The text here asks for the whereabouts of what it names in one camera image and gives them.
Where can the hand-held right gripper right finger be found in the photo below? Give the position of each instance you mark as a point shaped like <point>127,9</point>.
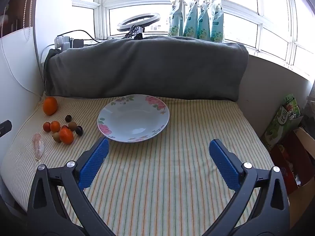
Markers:
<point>224,163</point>

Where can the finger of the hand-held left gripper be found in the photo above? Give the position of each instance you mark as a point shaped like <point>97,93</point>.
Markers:
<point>5,127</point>

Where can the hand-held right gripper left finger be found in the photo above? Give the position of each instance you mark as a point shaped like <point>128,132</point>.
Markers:
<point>94,162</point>

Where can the peeled pomelo segment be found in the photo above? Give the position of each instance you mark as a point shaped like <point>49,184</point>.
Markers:
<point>38,146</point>

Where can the small mandarin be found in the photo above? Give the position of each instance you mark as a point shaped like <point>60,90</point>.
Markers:
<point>66,136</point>
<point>55,126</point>

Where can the red cherry tomato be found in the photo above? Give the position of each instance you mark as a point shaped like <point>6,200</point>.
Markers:
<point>46,126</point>
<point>64,127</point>

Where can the large orange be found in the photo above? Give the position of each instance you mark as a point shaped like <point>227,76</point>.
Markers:
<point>50,106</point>

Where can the floral white plate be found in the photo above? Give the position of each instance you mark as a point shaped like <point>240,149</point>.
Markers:
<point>133,118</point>

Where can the white board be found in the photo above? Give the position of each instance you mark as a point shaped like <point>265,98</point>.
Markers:
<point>19,64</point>

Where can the striped cloth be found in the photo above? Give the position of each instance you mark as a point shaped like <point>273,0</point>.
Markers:
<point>160,177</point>

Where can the green snack box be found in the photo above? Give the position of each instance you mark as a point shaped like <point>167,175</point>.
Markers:
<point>280,125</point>

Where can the brown cardboard box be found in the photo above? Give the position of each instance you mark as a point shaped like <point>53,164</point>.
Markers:
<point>306,157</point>

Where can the white power strip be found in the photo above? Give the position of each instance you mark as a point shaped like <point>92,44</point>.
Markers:
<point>62,42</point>

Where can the grey blanket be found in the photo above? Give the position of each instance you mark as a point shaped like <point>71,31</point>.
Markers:
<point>147,68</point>

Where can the black power adapter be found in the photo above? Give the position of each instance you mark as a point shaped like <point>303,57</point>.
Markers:
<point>77,43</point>

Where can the white window frame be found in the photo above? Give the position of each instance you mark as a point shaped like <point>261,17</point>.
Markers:
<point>103,9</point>

